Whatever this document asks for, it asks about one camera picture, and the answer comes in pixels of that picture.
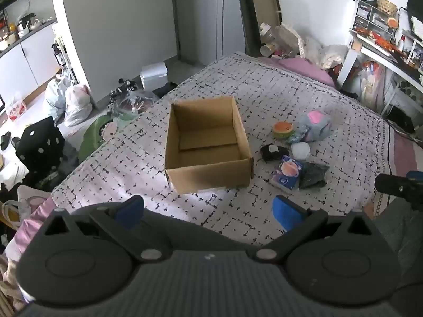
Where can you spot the black tripod gear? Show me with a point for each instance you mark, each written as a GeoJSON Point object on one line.
{"type": "Point", "coordinates": [120, 90]}

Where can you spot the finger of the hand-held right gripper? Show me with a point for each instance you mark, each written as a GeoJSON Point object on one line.
{"type": "Point", "coordinates": [398, 186]}

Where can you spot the wicker basket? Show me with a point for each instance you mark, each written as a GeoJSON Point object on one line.
{"type": "Point", "coordinates": [386, 6]}

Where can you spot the clear plastic bag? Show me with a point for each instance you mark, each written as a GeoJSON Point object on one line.
{"type": "Point", "coordinates": [137, 102]}

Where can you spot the grey cabinet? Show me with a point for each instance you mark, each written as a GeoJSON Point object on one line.
{"type": "Point", "coordinates": [208, 13]}

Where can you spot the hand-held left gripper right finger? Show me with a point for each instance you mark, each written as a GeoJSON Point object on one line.
{"type": "Point", "coordinates": [285, 214]}

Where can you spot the black clothing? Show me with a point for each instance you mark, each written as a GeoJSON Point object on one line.
{"type": "Point", "coordinates": [165, 89]}

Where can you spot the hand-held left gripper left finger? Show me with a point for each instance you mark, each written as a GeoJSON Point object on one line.
{"type": "Point", "coordinates": [130, 213]}

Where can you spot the white soft ball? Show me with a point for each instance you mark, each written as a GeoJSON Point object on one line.
{"type": "Point", "coordinates": [300, 150]}

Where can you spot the black cloth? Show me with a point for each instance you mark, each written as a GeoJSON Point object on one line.
{"type": "Point", "coordinates": [269, 155]}

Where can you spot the yellow tote bag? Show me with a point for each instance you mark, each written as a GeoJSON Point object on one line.
{"type": "Point", "coordinates": [10, 216]}

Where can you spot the dark grey plastic pouch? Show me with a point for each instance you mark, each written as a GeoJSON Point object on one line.
{"type": "Point", "coordinates": [312, 175]}

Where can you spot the white crumpled plastic bags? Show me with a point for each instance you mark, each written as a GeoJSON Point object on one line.
{"type": "Point", "coordinates": [325, 54]}

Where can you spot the black slippers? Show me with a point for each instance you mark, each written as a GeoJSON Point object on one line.
{"type": "Point", "coordinates": [5, 140]}

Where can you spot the brown cardboard box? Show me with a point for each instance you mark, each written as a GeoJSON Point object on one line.
{"type": "Point", "coordinates": [205, 178]}

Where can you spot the white box appliance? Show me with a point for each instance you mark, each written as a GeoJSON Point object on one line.
{"type": "Point", "coordinates": [153, 76]}

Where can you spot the red white bag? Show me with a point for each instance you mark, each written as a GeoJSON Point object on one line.
{"type": "Point", "coordinates": [16, 109]}

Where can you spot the green plush cushion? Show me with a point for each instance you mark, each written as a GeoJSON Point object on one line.
{"type": "Point", "coordinates": [91, 138]}

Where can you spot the grey blue plastic bag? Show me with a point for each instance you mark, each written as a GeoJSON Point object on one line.
{"type": "Point", "coordinates": [54, 97]}

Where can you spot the orange green burger plush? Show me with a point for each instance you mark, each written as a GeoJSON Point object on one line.
{"type": "Point", "coordinates": [282, 129]}

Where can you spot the white plastic bag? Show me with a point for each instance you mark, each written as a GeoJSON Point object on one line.
{"type": "Point", "coordinates": [77, 105]}

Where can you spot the pink grey plush toy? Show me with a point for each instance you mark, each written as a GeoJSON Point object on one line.
{"type": "Point", "coordinates": [315, 122]}

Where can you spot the black white dotted cushion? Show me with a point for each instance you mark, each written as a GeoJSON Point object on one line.
{"type": "Point", "coordinates": [39, 145]}

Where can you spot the grey drawer organizer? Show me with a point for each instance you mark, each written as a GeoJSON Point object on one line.
{"type": "Point", "coordinates": [366, 16]}

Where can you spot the blue pink tissue pack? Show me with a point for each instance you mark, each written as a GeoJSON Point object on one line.
{"type": "Point", "coordinates": [286, 171]}

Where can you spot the clear plastic jar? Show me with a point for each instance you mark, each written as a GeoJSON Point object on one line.
{"type": "Point", "coordinates": [267, 33]}

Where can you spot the pink printed pillow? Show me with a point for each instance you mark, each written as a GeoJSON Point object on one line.
{"type": "Point", "coordinates": [31, 224]}

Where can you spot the white desk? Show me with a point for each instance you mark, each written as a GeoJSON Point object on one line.
{"type": "Point", "coordinates": [350, 59]}

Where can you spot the white kitchen counter cabinet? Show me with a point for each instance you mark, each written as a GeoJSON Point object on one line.
{"type": "Point", "coordinates": [29, 59]}

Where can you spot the dark leaning board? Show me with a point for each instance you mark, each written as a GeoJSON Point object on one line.
{"type": "Point", "coordinates": [248, 23]}

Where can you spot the paper cup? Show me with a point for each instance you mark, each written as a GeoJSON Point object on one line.
{"type": "Point", "coordinates": [267, 49]}

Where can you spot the pink bed sheet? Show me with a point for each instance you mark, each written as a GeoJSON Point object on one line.
{"type": "Point", "coordinates": [404, 152]}

